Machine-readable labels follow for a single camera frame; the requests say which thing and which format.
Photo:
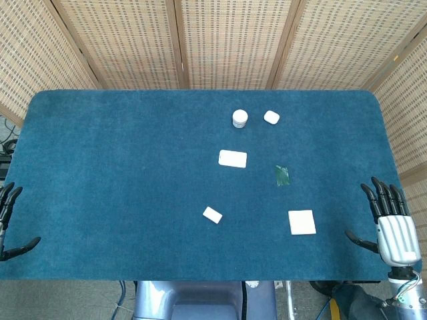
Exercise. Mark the green foil packet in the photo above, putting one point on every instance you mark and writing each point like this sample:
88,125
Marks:
282,175

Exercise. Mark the white rounded earbud case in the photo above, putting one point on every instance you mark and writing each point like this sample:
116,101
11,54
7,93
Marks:
271,117

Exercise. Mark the robot torso base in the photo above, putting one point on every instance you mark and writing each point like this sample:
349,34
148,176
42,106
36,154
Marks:
200,301

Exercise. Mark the yellow floor tape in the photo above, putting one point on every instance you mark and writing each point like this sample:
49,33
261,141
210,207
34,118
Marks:
333,308

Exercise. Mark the white square pad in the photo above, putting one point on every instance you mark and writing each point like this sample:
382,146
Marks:
302,222

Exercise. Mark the woven bamboo folding screen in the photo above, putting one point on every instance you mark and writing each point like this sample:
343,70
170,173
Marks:
213,43

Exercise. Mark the small white rectangular block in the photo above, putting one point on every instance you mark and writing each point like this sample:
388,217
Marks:
212,215

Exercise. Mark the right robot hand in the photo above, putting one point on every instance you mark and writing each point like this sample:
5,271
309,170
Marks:
397,230

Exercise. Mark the blue carpet table cover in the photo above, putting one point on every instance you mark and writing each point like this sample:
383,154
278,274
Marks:
166,186

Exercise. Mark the white rectangular card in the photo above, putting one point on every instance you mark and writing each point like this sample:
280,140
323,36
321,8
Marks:
233,158

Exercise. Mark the white round jar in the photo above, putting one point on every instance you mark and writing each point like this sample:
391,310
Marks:
239,118

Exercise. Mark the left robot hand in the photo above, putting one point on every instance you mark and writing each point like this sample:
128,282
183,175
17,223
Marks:
6,213

